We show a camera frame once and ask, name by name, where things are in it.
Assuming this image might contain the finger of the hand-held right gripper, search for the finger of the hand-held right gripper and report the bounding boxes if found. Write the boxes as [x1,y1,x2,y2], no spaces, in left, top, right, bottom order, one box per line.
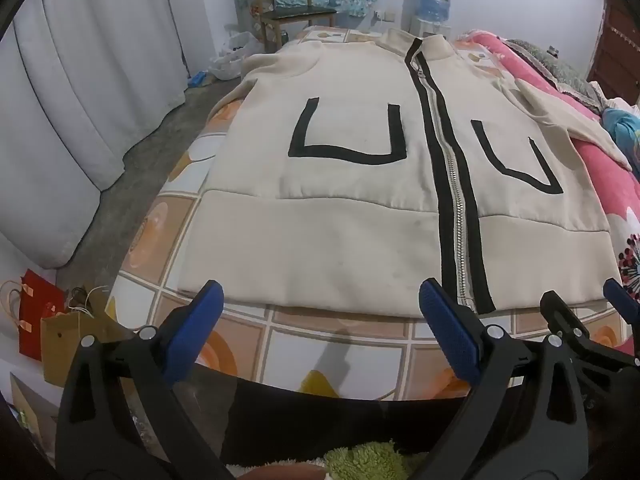
[539,289,640,376]
[602,277,640,321]

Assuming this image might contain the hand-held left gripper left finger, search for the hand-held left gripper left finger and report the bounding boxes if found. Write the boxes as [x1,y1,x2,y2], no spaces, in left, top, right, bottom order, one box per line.
[54,280,236,480]

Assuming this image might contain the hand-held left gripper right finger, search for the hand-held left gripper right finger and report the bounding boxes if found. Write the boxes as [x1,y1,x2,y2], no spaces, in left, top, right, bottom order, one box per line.
[410,277,588,480]

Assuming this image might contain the beige zip jacket black trim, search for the beige zip jacket black trim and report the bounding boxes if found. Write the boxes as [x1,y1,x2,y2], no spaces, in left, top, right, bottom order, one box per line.
[177,28,633,317]

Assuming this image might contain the pink floral blanket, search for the pink floral blanket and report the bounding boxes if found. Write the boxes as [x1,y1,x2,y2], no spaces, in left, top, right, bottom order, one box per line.
[457,30,640,361]

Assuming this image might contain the orange checked bed sheet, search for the orange checked bed sheet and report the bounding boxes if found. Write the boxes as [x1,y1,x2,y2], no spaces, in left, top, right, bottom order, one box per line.
[107,25,640,401]

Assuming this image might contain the brown paper bag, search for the brown paper bag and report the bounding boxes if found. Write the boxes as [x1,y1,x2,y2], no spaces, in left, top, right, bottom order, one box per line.
[40,305,136,388]

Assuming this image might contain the green fluffy cloth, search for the green fluffy cloth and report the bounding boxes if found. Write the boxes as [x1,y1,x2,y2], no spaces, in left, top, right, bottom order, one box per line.
[324,441,426,480]

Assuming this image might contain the red gift bag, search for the red gift bag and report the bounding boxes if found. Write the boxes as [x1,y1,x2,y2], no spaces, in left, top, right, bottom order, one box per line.
[19,269,68,361]

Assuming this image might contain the green grey pillow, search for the green grey pillow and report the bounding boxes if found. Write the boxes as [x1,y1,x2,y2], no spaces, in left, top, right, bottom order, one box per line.
[505,37,608,111]

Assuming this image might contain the brown wooden door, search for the brown wooden door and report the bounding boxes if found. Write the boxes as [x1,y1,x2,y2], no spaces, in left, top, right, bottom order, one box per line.
[587,0,640,103]

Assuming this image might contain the white plastic bag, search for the white plastic bag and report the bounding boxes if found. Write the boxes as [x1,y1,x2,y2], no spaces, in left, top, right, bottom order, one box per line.
[209,30,263,81]

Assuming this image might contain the white curtain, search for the white curtain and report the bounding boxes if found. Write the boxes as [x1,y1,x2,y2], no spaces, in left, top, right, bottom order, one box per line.
[0,0,188,268]

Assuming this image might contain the white water dispenser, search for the white water dispenser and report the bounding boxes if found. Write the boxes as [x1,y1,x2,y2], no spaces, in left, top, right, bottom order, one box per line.
[410,17,451,40]

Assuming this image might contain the wooden chair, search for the wooden chair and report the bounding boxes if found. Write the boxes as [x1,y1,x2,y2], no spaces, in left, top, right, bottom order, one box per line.
[245,0,338,53]

